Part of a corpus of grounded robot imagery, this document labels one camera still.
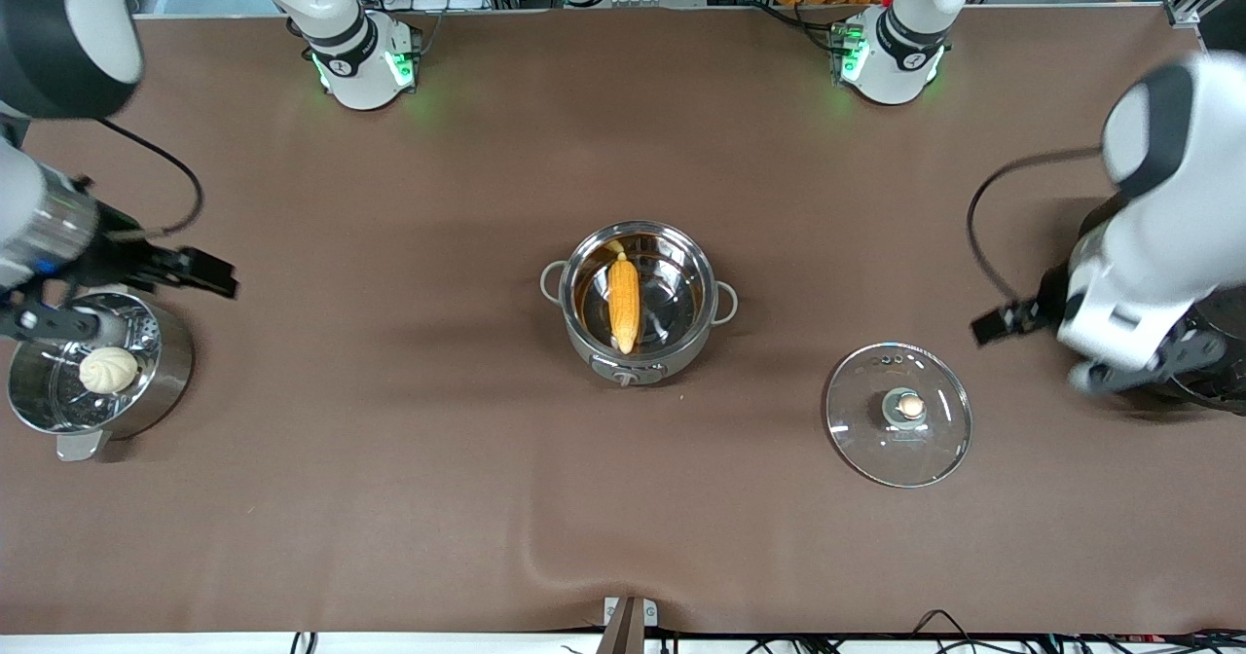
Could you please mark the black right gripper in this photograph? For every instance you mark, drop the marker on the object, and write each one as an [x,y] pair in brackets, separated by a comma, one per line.
[119,258]

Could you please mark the steel steamer pot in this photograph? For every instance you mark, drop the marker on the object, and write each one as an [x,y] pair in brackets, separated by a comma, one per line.
[165,362]

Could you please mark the yellow corn cob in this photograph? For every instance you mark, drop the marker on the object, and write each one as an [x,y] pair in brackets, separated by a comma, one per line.
[624,308]

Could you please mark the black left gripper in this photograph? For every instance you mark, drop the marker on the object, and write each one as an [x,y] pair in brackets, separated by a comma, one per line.
[1047,302]

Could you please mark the white steamed bun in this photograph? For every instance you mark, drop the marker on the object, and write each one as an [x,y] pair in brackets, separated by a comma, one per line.
[107,370]

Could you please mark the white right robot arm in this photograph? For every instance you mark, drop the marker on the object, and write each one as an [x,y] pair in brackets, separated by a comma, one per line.
[341,51]

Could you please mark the glass pot lid with knob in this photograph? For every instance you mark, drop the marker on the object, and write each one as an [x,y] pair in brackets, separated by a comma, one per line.
[876,440]

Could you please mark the steel electric cooking pot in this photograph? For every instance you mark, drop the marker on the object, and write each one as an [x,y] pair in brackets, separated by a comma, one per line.
[681,274]

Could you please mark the black rice cooker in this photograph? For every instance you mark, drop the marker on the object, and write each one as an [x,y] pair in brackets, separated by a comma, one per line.
[1231,381]

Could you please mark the brown table mat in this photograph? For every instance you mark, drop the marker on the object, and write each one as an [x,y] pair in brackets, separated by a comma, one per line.
[584,537]

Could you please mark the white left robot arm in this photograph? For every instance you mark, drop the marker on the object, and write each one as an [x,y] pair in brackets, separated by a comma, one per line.
[1139,274]

